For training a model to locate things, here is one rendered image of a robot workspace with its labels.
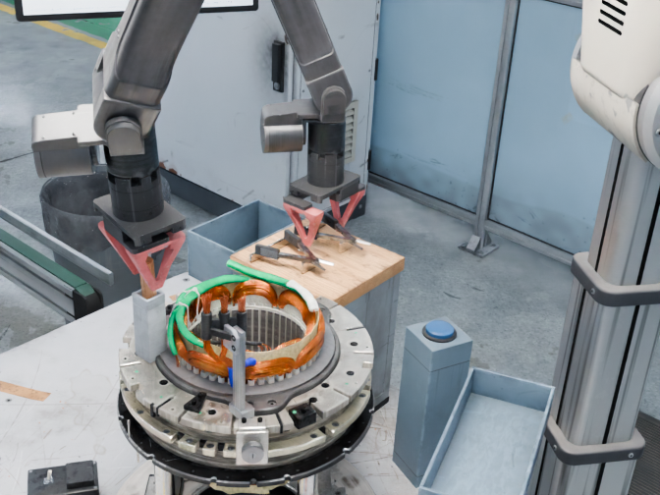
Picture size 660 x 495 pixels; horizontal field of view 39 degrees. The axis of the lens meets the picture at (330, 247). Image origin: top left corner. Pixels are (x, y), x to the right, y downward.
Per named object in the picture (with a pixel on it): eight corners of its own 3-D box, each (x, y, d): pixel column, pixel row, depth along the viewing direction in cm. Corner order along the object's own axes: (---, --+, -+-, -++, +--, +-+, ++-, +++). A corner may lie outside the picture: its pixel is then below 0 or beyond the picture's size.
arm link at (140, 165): (153, 127, 97) (153, 103, 102) (85, 131, 96) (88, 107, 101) (160, 185, 101) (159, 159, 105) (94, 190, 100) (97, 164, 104)
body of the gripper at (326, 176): (287, 194, 144) (288, 150, 140) (329, 174, 150) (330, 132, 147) (320, 207, 140) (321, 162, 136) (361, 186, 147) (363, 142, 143)
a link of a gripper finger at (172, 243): (140, 308, 106) (131, 240, 101) (110, 280, 111) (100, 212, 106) (192, 287, 110) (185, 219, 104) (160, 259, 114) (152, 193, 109)
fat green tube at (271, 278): (224, 273, 124) (224, 260, 124) (246, 263, 127) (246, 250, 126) (304, 315, 116) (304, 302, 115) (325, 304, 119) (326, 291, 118)
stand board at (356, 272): (229, 268, 146) (229, 255, 144) (308, 229, 159) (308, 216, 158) (327, 316, 135) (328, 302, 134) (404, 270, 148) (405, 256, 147)
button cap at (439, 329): (435, 342, 132) (436, 336, 131) (419, 328, 135) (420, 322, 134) (459, 336, 133) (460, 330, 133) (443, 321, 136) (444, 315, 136)
